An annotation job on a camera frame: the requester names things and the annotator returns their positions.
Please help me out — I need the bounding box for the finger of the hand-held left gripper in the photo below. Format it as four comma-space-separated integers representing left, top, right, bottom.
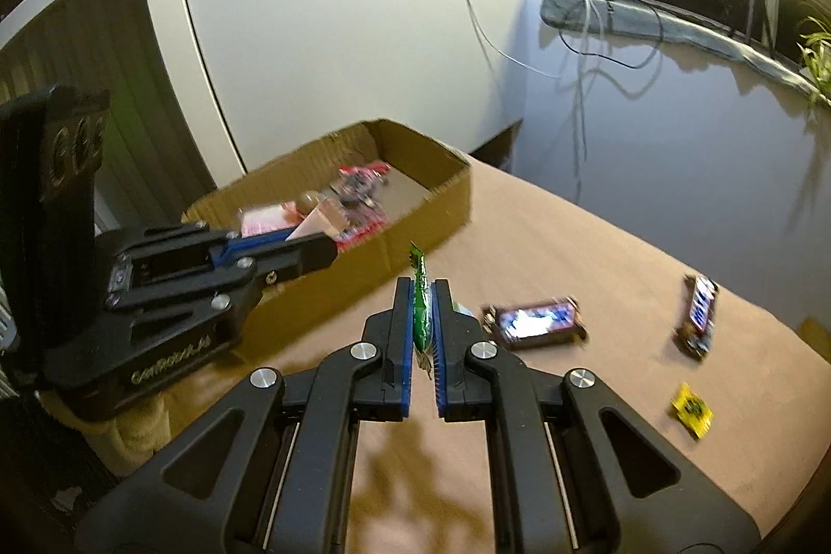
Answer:
107, 234, 340, 316
126, 225, 301, 277

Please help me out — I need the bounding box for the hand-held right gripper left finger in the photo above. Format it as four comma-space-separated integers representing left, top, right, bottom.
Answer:
74, 277, 414, 554

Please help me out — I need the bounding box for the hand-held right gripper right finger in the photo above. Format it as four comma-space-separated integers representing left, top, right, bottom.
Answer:
435, 279, 778, 554

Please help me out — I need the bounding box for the pink snack packet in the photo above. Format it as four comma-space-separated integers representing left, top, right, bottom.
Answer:
237, 205, 298, 239

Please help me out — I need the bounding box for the green snack packet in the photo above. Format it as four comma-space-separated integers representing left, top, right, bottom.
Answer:
406, 241, 435, 381

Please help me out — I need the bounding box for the cream packet with gold print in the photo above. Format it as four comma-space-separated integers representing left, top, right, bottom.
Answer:
286, 199, 346, 244

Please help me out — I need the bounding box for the red-edged clear dark snack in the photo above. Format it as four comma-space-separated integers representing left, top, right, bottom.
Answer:
333, 160, 392, 251

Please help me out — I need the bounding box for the brown cardboard box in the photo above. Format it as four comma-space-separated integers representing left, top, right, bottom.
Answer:
181, 118, 474, 345

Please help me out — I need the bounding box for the brown chocolate bar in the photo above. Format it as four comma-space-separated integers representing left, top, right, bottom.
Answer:
480, 296, 591, 352

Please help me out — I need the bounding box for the peach tablecloth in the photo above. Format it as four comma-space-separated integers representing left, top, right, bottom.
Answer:
84, 155, 820, 554

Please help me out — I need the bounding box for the white cabinet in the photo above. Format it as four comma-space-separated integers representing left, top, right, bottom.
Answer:
132, 0, 528, 193

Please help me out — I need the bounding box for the dark chocolate bar blue label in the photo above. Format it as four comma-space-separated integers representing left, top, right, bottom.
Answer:
673, 273, 721, 363

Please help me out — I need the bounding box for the yellow wrapped candy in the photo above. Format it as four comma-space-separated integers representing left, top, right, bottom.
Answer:
670, 383, 715, 439

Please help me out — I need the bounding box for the grey stone window sill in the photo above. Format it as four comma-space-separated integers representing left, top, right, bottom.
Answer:
541, 0, 831, 109

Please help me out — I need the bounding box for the black tripod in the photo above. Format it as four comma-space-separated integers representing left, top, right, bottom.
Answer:
742, 0, 781, 57

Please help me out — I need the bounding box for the spider plant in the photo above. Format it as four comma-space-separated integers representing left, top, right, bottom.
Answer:
795, 14, 831, 106

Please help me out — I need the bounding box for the white cable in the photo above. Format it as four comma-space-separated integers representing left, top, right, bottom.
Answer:
440, 0, 591, 160

